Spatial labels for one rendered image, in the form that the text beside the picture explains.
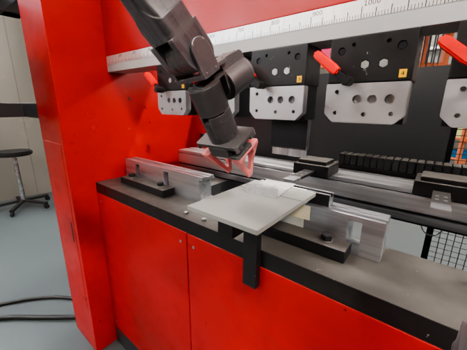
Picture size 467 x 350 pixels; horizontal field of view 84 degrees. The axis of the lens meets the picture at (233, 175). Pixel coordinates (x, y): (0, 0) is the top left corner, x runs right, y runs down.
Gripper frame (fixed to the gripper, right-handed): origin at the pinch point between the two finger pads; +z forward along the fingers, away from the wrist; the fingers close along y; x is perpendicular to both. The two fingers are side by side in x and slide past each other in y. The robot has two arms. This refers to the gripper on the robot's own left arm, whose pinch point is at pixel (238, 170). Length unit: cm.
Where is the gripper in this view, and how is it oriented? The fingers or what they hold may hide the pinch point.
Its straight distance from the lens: 54.8
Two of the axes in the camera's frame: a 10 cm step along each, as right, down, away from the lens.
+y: -7.8, -1.8, 6.0
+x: -5.4, 6.7, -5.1
